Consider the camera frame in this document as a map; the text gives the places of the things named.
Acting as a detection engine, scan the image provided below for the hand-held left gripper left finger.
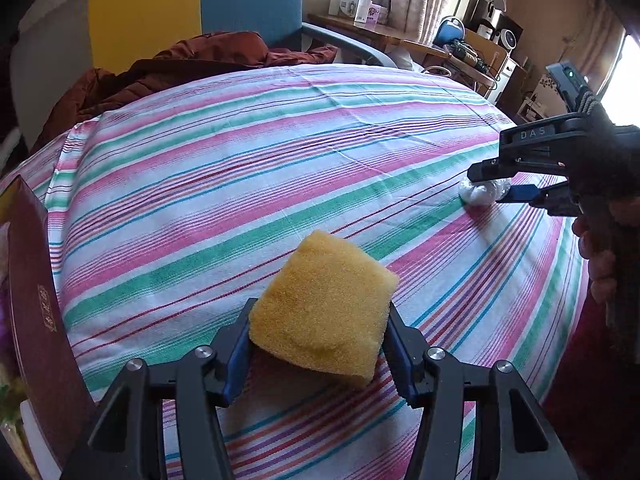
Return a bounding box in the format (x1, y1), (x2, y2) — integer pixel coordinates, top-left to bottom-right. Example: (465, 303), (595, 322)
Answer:
(60, 299), (258, 480)

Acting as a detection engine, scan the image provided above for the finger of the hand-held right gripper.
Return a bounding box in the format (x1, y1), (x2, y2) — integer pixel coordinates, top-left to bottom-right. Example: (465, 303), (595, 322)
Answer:
(467, 114), (594, 183)
(495, 182), (581, 217)

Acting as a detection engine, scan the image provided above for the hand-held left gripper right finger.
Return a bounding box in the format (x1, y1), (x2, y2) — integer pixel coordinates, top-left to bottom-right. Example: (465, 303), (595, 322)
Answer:
(382, 305), (581, 480)

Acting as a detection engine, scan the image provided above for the white plastic-wrapped item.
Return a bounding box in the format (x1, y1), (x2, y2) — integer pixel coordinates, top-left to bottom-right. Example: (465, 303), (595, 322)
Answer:
(459, 175), (512, 207)

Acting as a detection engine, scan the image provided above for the yellow sponge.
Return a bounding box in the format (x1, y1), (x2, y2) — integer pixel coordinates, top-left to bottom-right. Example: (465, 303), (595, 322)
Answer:
(249, 230), (400, 388)

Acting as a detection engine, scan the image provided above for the maroon and gold tin box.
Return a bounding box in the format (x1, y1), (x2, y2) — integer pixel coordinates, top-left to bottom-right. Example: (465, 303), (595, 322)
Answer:
(0, 175), (96, 468)

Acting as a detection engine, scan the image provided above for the person's right hand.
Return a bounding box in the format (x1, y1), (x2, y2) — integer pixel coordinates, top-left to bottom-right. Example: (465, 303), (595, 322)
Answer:
(571, 215), (618, 307)

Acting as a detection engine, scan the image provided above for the white cabinet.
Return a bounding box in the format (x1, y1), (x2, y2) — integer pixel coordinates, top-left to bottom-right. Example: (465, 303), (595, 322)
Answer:
(482, 57), (521, 106)

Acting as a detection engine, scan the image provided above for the blue metal chair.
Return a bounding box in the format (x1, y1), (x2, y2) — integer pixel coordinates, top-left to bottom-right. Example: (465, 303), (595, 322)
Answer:
(432, 16), (501, 93)

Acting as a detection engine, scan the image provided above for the person's dark red clothing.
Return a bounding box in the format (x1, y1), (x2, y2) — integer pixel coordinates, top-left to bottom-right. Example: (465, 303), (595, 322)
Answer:
(542, 300), (640, 480)

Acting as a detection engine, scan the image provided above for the wooden desk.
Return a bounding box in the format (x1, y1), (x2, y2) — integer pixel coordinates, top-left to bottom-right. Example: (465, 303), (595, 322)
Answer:
(306, 12), (451, 61)

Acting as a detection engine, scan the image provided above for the tall white box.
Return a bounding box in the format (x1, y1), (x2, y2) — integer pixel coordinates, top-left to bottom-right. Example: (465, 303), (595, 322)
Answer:
(341, 0), (375, 25)

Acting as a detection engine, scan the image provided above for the dark red jacket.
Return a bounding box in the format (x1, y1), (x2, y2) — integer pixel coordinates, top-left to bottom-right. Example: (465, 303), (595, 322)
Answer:
(30, 31), (340, 153)

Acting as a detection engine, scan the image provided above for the grey yellow blue chair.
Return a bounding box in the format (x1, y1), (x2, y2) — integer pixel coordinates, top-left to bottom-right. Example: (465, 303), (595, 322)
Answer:
(10, 0), (396, 156)

